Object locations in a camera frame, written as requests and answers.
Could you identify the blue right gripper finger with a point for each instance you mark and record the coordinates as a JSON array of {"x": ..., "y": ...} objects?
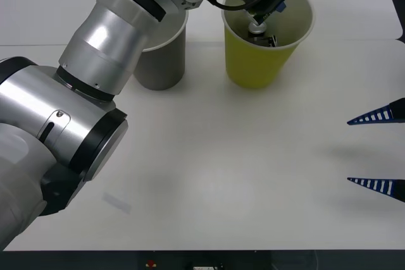
[
  {"x": 384, "y": 186},
  {"x": 383, "y": 115}
]

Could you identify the yellow-green plastic bin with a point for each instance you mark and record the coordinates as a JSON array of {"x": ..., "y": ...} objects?
[{"x": 253, "y": 64}]

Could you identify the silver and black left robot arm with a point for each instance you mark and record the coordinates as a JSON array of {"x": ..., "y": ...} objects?
[{"x": 104, "y": 45}]

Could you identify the red round button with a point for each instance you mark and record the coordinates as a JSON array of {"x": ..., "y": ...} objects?
[{"x": 151, "y": 264}]

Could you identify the black drink can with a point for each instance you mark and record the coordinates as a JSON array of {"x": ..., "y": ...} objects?
[{"x": 257, "y": 29}]

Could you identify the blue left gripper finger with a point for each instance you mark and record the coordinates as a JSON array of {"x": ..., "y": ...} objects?
[
  {"x": 260, "y": 17},
  {"x": 280, "y": 7}
]

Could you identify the grey plastic bin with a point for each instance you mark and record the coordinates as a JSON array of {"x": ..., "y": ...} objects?
[{"x": 164, "y": 67}]

